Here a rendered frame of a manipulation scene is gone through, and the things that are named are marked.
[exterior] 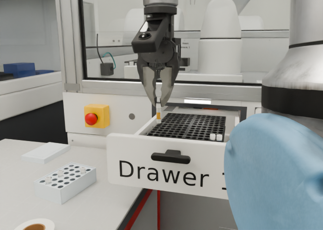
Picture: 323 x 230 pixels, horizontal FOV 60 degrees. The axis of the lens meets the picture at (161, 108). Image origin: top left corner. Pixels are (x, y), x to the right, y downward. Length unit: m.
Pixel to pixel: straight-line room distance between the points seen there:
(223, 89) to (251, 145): 0.69
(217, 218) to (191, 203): 0.10
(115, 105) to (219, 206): 0.48
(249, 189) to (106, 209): 0.51
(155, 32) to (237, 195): 0.40
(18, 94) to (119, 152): 0.85
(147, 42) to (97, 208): 0.37
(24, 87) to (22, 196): 0.72
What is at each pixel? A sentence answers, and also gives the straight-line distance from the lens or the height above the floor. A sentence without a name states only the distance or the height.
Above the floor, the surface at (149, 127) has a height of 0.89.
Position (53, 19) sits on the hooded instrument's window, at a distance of 1.62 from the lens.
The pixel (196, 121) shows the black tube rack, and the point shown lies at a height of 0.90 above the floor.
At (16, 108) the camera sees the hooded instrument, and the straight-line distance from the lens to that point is 1.36.
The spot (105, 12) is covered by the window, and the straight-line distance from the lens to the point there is 0.95.
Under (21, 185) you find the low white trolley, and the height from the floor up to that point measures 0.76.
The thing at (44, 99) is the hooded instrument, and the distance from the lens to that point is 1.51.
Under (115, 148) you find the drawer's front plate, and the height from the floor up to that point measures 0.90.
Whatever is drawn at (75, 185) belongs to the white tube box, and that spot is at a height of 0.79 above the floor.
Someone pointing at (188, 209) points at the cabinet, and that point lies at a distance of 1.01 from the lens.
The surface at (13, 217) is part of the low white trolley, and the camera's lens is 0.70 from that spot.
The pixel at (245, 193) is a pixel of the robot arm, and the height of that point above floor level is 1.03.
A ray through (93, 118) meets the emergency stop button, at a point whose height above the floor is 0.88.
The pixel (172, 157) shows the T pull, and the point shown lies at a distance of 0.52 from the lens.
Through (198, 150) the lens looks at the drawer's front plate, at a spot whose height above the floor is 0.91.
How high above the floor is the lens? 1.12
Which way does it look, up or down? 13 degrees down
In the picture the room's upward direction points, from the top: straight up
